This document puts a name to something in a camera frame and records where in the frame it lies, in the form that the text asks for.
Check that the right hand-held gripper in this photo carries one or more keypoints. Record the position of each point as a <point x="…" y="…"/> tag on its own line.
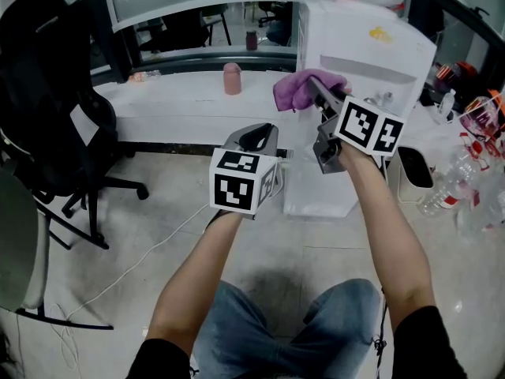
<point x="363" y="124"/>

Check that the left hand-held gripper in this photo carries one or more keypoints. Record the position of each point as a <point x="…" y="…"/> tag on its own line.
<point x="233" y="188"/>

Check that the white water dispenser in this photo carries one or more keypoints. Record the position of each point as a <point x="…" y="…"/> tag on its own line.
<point x="355" y="61"/>

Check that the purple cloth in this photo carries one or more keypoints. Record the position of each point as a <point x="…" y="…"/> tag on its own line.
<point x="294" y="89"/>

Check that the person's right forearm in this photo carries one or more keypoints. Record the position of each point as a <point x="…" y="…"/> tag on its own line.
<point x="388" y="231"/>

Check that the person's left forearm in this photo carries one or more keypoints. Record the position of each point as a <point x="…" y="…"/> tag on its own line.
<point x="197" y="278"/>

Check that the pink tumbler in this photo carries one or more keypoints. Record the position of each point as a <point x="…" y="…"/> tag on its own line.
<point x="232" y="79"/>

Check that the small clear labelled bottle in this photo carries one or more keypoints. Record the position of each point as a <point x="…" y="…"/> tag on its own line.
<point x="447" y="107"/>

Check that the white trash bin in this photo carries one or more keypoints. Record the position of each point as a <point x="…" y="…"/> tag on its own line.
<point x="414" y="176"/>

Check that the black chair behind window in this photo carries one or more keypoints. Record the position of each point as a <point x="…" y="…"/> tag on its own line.
<point x="185" y="26"/>

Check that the person's blue jeans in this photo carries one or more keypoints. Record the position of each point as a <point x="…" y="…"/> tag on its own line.
<point x="244" y="330"/>

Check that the black office chair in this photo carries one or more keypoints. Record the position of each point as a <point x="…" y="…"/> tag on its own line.
<point x="47" y="93"/>

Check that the grey shell chair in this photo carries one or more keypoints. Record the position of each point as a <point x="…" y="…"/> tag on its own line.
<point x="17" y="243"/>

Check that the person's black shirt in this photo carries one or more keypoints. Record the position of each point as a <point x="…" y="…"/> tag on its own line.
<point x="426" y="346"/>

